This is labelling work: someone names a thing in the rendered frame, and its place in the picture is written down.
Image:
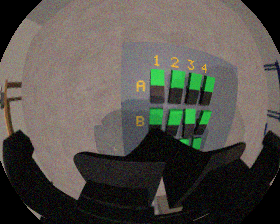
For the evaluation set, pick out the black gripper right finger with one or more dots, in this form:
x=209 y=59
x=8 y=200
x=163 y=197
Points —
x=187 y=166

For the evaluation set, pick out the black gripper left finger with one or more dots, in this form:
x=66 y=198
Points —
x=141 y=169

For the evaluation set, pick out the grey switch panel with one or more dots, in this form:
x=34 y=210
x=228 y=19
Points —
x=189 y=94

